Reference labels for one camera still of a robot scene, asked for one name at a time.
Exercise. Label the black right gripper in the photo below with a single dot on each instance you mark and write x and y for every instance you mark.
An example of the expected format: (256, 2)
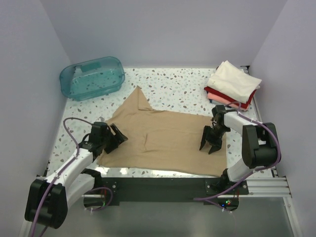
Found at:
(213, 136)

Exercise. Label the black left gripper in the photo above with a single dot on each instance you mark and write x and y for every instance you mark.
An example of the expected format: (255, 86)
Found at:
(111, 139)

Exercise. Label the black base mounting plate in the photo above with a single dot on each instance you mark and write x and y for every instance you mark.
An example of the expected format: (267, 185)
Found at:
(160, 190)

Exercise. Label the pink folded t shirt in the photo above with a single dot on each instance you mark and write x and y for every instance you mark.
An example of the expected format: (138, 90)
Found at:
(218, 100)

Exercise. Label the red folded t shirt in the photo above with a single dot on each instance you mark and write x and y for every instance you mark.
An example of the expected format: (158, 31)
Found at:
(213, 91)

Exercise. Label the beige t shirt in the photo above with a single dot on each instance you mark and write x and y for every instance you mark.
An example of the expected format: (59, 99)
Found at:
(161, 140)

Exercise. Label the aluminium front rail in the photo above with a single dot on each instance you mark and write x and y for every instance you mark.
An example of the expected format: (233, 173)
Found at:
(257, 187)

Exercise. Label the teal transparent plastic bin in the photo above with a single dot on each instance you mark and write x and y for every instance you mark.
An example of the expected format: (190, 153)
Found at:
(93, 78)

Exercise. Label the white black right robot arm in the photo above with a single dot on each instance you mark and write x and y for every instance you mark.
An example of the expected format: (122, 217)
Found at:
(260, 148)

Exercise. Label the cream folded t shirt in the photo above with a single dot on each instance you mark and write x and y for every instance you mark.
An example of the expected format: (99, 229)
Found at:
(231, 81)

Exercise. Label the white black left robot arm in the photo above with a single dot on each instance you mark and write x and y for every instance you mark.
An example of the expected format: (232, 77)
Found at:
(50, 198)

